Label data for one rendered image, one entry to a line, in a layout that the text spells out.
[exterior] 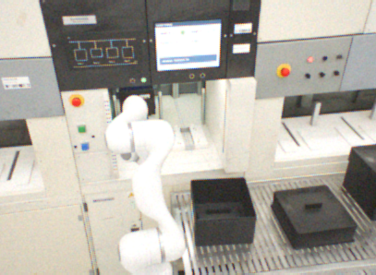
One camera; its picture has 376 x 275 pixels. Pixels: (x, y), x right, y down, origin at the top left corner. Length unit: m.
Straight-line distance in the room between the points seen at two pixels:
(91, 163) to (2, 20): 0.76
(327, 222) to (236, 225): 0.42
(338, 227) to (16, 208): 1.57
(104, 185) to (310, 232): 1.04
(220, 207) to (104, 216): 0.65
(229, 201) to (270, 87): 0.63
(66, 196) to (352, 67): 1.55
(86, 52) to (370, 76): 1.35
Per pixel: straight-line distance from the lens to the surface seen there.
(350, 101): 2.82
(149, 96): 2.44
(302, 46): 1.93
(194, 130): 2.41
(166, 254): 1.39
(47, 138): 1.98
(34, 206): 2.25
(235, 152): 2.05
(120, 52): 1.75
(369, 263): 2.02
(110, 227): 2.35
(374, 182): 2.11
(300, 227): 1.92
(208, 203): 2.09
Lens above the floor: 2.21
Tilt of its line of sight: 34 degrees down
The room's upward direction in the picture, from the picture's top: straight up
